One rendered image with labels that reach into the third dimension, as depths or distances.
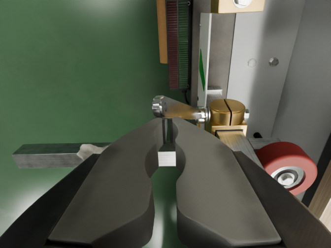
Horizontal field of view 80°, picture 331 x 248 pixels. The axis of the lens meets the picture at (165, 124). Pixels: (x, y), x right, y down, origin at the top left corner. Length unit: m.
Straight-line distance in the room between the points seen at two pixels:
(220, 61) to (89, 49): 0.88
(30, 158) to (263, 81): 0.52
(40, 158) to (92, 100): 0.94
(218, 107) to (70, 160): 0.25
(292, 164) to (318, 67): 0.24
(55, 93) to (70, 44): 0.32
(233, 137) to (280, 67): 0.32
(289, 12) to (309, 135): 0.26
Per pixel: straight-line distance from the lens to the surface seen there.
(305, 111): 0.51
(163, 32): 1.04
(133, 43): 1.14
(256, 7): 0.27
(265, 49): 0.54
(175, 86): 0.43
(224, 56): 0.43
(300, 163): 0.31
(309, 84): 0.51
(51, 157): 0.38
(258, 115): 0.60
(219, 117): 0.28
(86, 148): 0.33
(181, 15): 0.41
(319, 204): 0.42
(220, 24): 0.42
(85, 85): 1.27
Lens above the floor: 1.11
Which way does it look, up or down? 60 degrees down
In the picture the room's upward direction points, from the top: 177 degrees counter-clockwise
